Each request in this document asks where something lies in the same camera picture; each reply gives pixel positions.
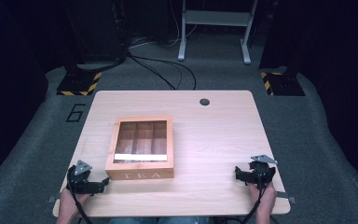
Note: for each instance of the person's blue jeans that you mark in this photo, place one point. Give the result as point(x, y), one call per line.
point(158, 221)

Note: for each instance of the wooden tea box glass lid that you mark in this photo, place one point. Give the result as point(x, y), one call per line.
point(140, 173)

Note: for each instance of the black stand base striped edge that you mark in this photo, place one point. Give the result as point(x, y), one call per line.
point(284, 84)
point(78, 84)

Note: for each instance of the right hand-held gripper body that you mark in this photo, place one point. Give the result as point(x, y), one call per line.
point(262, 171)

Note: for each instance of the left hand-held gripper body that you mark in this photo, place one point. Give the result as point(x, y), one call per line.
point(81, 169)

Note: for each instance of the person's right hand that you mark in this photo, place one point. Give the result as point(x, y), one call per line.
point(266, 197)

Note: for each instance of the person's left hand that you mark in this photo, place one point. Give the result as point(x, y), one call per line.
point(70, 202)

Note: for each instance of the white metal stand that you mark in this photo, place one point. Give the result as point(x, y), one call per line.
point(216, 18)

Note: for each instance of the grey table bracket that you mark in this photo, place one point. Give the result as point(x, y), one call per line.
point(287, 197)

